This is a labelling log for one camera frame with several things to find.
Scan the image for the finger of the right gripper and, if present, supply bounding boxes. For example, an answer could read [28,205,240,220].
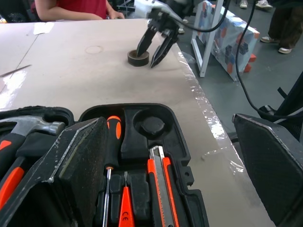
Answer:
[138,27,158,58]
[149,28,178,69]

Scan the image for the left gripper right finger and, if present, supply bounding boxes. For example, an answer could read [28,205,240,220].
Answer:
[232,113,303,227]

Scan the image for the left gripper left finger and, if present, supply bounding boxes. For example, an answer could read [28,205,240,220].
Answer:
[0,117,108,227]

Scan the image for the black electrical tape roll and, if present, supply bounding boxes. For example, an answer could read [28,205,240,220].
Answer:
[127,49,150,67]

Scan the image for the black orange thick-shaft screwdriver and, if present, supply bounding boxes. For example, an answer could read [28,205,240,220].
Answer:
[102,115,123,227]

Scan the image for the orange test pen screwdriver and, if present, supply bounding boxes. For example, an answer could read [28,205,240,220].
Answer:
[117,171,136,227]

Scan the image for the orange black utility knife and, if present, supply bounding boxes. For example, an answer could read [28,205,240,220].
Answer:
[146,145,180,227]

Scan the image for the black plastic tool case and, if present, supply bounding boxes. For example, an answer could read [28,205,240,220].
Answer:
[0,103,210,227]

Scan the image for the bare hand of red-shirt person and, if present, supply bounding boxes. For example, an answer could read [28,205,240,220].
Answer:
[106,9,125,20]

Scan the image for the person in red shirt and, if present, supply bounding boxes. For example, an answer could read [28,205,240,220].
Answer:
[30,0,125,21]

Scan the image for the black stand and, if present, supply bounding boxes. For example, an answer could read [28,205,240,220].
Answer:
[259,70,303,142]

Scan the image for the colourful patterned box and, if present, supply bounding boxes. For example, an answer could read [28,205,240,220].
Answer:
[197,0,258,82]

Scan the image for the orange foam block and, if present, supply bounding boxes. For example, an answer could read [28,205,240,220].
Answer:
[243,53,258,73]

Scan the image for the person in white sneakers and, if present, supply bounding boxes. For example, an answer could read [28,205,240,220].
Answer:
[239,0,274,12]

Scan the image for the white paper sheet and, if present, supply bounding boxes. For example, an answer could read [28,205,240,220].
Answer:
[33,22,54,35]

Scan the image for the person in brown trousers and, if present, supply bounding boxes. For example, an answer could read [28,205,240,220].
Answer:
[260,0,303,54]

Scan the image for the black office chair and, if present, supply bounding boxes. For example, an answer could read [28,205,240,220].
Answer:
[0,0,33,24]

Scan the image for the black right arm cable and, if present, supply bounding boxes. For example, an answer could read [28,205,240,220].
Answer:
[163,0,232,33]

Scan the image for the white metal frame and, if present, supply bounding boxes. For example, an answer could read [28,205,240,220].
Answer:
[191,0,224,78]

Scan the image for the claw hammer black orange handle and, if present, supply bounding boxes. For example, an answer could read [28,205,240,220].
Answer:
[0,115,66,166]

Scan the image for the thick black cable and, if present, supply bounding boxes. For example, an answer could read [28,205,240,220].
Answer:
[234,0,303,119]

